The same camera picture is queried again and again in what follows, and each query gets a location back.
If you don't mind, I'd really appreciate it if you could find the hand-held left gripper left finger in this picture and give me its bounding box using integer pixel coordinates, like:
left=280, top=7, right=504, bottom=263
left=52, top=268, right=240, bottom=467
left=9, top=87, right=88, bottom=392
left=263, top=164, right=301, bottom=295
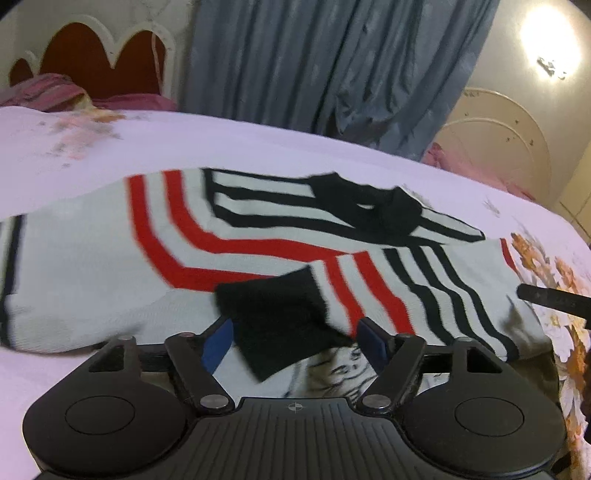
left=88, top=316, right=236, bottom=414

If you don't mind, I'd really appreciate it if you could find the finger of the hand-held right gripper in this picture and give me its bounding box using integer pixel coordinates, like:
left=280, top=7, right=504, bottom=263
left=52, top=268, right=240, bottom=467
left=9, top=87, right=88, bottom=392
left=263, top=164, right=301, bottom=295
left=516, top=283, right=591, bottom=320

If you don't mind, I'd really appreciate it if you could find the blue-grey curtain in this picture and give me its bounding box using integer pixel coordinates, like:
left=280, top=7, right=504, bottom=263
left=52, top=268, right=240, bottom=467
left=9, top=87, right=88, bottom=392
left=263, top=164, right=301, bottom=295
left=184, top=0, right=502, bottom=162

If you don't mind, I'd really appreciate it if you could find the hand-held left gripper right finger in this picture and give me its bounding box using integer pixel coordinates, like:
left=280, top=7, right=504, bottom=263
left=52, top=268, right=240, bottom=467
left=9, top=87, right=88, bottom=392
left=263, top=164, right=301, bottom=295
left=355, top=316, right=509, bottom=416

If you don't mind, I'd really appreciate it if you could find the wall light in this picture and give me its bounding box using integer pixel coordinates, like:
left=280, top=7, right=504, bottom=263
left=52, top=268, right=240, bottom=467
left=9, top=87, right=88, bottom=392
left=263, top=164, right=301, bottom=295
left=518, top=4, right=586, bottom=83

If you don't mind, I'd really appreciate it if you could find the pink cloth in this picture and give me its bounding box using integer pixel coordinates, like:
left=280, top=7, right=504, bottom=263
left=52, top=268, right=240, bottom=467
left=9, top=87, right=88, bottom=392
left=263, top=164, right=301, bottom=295
left=421, top=141, right=537, bottom=200

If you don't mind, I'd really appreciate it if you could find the pink floral bed sheet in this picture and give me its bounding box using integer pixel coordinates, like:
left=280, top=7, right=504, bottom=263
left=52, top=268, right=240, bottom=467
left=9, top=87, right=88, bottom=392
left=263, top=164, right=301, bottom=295
left=0, top=106, right=591, bottom=480

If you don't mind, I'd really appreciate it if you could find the white and red headboard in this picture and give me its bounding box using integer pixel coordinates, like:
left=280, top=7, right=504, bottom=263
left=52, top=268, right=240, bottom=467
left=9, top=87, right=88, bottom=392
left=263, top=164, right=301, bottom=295
left=8, top=14, right=180, bottom=112

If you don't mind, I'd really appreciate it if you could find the white red black striped sweater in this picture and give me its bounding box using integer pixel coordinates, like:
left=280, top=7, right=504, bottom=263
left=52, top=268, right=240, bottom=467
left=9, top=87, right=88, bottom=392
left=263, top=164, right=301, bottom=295
left=0, top=168, right=555, bottom=384

